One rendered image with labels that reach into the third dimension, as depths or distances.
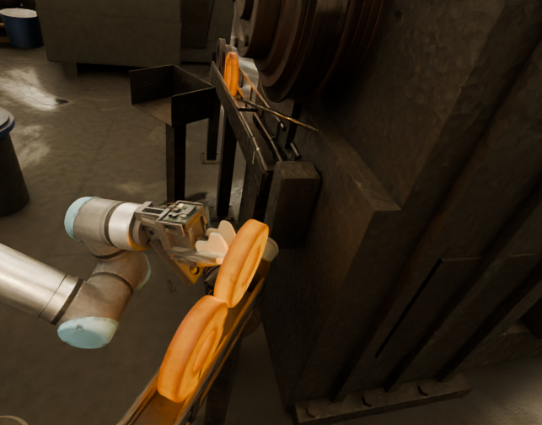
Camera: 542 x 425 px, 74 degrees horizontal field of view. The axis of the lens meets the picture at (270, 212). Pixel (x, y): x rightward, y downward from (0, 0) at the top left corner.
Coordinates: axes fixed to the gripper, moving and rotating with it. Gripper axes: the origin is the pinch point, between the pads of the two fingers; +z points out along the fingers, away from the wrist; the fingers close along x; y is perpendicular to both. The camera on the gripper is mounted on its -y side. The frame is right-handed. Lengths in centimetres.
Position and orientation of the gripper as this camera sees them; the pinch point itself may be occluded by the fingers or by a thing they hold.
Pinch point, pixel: (243, 255)
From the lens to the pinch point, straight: 62.2
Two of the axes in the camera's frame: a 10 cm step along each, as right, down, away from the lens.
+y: -0.9, -8.4, -5.4
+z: 9.3, 1.2, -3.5
